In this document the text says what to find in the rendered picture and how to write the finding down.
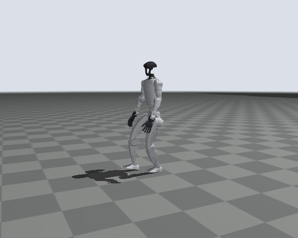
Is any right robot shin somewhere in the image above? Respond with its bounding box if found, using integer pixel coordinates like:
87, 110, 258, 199
128, 141, 138, 166

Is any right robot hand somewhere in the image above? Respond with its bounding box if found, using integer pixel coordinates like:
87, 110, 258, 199
128, 111, 137, 127

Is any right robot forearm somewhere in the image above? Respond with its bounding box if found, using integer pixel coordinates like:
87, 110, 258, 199
134, 100, 143, 116

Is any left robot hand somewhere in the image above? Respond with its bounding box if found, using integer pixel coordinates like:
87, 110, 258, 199
142, 115, 154, 133

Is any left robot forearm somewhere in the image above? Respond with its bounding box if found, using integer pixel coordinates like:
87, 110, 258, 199
150, 98, 161, 120

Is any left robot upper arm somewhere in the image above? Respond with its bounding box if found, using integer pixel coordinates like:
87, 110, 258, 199
154, 80, 162, 103

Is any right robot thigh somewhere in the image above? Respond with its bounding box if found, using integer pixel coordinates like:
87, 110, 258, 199
130, 114, 148, 146

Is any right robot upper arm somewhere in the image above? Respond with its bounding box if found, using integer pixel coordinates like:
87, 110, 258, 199
138, 80, 145, 102

